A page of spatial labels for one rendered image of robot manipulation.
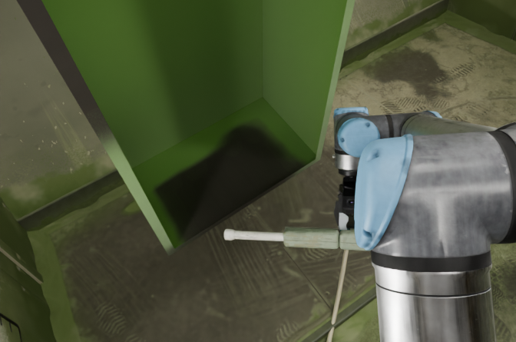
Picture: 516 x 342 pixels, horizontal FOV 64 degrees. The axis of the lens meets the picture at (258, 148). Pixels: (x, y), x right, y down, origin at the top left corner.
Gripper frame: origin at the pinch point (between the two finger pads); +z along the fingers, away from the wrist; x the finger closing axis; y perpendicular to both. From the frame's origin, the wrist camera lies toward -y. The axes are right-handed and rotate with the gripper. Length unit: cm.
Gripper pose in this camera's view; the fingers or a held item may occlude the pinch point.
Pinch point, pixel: (352, 238)
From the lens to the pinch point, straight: 121.8
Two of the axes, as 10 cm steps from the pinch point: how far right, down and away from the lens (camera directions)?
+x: -9.7, 0.1, 2.4
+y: 2.3, -2.1, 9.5
